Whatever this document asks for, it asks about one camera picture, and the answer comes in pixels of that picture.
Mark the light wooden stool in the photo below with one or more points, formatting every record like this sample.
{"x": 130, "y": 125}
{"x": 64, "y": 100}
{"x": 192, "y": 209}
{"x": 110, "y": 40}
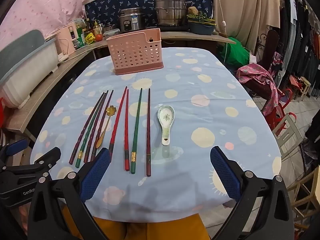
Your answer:
{"x": 307, "y": 192}

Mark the green and white package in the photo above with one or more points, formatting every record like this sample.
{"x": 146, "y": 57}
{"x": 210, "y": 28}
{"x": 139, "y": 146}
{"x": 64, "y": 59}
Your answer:
{"x": 80, "y": 33}

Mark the row of hanging clothes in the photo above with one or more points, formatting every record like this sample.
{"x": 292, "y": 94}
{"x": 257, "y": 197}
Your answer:
{"x": 297, "y": 30}

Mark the clear lidded food container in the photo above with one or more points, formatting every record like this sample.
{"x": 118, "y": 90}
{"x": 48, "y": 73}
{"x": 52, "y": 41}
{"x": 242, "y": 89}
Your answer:
{"x": 111, "y": 33}

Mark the green bag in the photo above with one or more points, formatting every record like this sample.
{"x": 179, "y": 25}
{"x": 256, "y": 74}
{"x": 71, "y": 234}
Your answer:
{"x": 236, "y": 52}

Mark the blue planter with plants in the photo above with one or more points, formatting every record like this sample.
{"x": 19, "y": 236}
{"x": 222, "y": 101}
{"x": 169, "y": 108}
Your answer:
{"x": 201, "y": 27}

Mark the red tomato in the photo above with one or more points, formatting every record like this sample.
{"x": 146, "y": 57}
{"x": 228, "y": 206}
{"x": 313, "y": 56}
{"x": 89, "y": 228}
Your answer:
{"x": 99, "y": 37}

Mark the pink kitchen appliance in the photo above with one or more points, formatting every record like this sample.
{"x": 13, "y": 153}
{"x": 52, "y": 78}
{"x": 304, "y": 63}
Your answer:
{"x": 66, "y": 38}

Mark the yellow pump bottle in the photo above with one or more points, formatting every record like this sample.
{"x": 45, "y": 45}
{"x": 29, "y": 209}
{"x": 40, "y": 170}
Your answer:
{"x": 96, "y": 29}

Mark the maroon chopstick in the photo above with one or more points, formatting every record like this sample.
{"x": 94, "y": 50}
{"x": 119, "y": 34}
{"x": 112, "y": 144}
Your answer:
{"x": 88, "y": 155}
{"x": 87, "y": 128}
{"x": 109, "y": 100}
{"x": 149, "y": 130}

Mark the pink dotted sheet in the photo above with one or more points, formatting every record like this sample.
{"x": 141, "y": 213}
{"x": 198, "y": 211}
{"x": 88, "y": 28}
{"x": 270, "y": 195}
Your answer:
{"x": 45, "y": 7}

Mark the brown rough lump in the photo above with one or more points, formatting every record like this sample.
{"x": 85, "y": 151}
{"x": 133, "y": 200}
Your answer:
{"x": 193, "y": 10}

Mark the navy floral cloth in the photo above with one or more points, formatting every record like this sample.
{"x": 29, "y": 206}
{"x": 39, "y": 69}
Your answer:
{"x": 112, "y": 5}

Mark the white floral ceramic spoon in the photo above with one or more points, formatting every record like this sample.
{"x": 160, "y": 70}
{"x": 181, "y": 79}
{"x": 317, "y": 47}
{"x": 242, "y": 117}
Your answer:
{"x": 166, "y": 115}

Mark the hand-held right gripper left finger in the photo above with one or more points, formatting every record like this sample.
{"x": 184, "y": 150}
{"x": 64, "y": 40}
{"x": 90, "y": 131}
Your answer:
{"x": 96, "y": 173}

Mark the grey wooden chair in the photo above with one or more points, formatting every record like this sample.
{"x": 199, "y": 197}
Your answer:
{"x": 287, "y": 132}

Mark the blue planet print tablecloth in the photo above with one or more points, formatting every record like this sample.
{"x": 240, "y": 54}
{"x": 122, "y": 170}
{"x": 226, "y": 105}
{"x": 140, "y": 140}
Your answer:
{"x": 200, "y": 92}

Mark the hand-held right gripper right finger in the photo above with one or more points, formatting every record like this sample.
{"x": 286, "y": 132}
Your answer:
{"x": 225, "y": 173}

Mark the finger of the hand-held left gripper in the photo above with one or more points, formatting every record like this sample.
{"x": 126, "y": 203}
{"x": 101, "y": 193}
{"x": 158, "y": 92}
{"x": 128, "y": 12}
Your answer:
{"x": 16, "y": 148}
{"x": 51, "y": 156}

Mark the dark ornate chair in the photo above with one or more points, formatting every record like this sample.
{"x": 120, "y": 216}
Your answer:
{"x": 270, "y": 47}

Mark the pink perforated utensil basket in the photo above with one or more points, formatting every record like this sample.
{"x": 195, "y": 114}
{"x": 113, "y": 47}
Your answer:
{"x": 135, "y": 55}

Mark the pink floral cloth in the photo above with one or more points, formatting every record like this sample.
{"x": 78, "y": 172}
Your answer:
{"x": 260, "y": 77}

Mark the beige curtain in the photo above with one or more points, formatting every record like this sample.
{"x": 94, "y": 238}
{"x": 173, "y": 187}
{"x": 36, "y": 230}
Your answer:
{"x": 245, "y": 10}

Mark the orange trousers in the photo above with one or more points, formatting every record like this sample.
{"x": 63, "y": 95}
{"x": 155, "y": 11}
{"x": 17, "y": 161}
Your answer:
{"x": 162, "y": 230}

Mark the stainless steel steamer pot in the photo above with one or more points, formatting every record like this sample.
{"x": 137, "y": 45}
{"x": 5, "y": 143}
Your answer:
{"x": 171, "y": 10}

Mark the yellow packet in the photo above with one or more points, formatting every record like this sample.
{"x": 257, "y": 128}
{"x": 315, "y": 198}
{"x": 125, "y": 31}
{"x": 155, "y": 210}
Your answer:
{"x": 89, "y": 39}

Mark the red chopstick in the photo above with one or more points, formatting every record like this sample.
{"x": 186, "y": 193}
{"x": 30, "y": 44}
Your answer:
{"x": 126, "y": 130}
{"x": 117, "y": 122}

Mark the gold flower-shaped spoon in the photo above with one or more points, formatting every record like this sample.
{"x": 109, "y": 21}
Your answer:
{"x": 111, "y": 110}

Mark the silver rice cooker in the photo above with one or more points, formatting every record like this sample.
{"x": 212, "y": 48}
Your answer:
{"x": 132, "y": 20}

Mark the dark glass bottle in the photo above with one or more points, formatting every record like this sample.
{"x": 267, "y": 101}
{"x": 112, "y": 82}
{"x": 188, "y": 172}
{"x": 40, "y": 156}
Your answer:
{"x": 88, "y": 25}

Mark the white tub with blue lid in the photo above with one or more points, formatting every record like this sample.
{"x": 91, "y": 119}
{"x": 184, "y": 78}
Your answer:
{"x": 27, "y": 65}

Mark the green chopstick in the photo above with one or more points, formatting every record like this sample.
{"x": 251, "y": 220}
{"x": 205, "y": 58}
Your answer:
{"x": 79, "y": 161}
{"x": 137, "y": 130}

